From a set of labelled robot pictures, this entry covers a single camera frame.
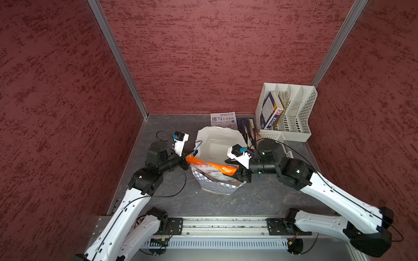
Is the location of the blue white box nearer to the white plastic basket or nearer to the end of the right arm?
the white plastic basket

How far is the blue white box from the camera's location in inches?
37.7

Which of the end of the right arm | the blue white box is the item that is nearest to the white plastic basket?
the blue white box
